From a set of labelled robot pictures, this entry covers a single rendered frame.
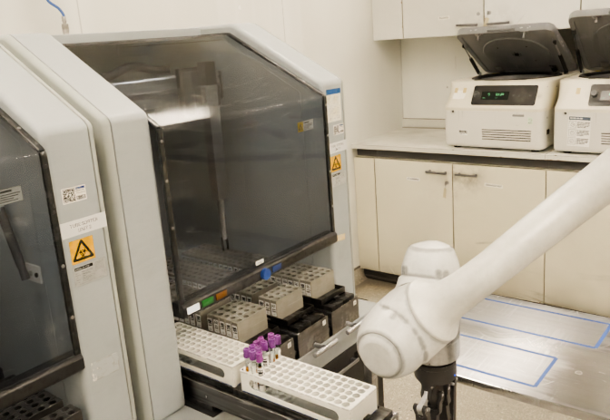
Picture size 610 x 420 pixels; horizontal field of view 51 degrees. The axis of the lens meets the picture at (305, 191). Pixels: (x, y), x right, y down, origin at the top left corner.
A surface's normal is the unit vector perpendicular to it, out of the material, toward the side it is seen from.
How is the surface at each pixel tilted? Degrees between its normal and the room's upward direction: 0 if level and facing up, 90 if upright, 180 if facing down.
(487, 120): 90
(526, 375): 0
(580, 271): 90
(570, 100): 59
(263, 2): 90
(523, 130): 90
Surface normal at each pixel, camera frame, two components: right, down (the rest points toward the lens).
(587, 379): -0.07, -0.97
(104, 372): 0.78, 0.09
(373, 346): -0.56, 0.40
